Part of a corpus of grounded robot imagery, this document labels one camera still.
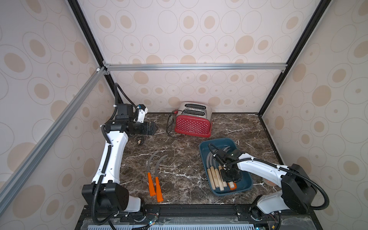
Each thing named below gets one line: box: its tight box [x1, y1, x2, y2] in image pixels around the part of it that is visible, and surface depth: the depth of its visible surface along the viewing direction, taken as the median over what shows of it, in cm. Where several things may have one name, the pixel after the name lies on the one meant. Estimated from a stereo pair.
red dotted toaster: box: [174, 102, 213, 138], surface depth 99 cm
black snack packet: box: [136, 137, 144, 146], surface depth 104 cm
